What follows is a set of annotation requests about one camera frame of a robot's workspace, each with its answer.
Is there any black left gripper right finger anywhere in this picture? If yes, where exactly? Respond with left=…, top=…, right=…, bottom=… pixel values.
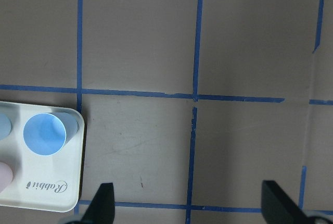
left=261, top=180, right=312, bottom=224

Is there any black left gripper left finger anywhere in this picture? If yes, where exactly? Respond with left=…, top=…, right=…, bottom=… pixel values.
left=79, top=183, right=115, bottom=224

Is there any blue cup near tray logo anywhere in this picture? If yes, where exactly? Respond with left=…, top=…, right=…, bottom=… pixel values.
left=23, top=112, right=79, bottom=156

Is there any pink plastic cup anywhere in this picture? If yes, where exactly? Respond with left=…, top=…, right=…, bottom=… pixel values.
left=0, top=162, right=14, bottom=192

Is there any blue cup tray middle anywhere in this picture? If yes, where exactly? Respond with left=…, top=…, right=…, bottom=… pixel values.
left=0, top=113, right=11, bottom=140

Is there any cream plastic tray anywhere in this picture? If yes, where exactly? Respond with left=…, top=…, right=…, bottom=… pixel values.
left=1, top=101, right=85, bottom=213

